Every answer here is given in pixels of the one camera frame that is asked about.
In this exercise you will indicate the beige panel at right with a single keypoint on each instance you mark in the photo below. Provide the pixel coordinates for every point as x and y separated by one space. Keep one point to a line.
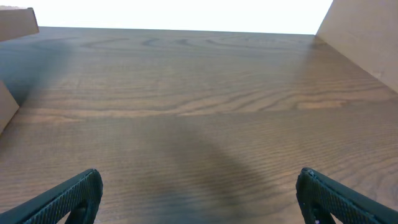
365 31

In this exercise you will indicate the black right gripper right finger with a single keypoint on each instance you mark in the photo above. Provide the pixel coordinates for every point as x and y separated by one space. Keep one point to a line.
324 200

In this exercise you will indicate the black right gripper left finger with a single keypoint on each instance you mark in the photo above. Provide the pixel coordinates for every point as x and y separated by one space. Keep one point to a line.
77 198

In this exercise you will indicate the brown cardboard box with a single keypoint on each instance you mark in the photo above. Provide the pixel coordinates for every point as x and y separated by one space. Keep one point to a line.
16 22

